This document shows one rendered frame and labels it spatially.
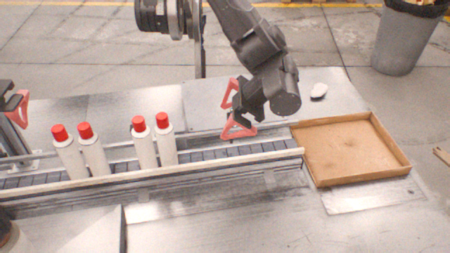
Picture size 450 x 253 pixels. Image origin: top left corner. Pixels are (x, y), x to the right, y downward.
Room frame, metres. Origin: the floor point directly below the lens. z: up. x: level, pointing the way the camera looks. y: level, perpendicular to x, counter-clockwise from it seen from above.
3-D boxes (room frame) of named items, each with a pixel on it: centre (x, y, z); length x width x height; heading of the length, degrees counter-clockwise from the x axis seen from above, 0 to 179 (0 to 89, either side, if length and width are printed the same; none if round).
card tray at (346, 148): (0.79, -0.40, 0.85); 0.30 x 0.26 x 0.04; 101
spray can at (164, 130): (0.68, 0.17, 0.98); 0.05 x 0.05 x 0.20
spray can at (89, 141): (0.64, 0.36, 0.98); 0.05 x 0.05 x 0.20
